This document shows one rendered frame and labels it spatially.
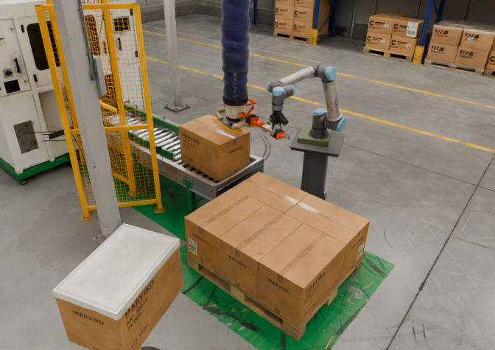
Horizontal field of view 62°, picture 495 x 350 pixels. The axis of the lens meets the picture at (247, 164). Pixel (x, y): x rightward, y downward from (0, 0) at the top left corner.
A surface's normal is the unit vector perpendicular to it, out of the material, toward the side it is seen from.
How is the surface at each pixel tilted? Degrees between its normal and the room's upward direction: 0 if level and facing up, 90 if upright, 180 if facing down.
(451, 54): 90
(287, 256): 0
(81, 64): 90
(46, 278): 0
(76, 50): 90
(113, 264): 0
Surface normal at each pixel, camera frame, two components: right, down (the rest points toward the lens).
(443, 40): -0.60, 0.39
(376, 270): 0.01, -0.87
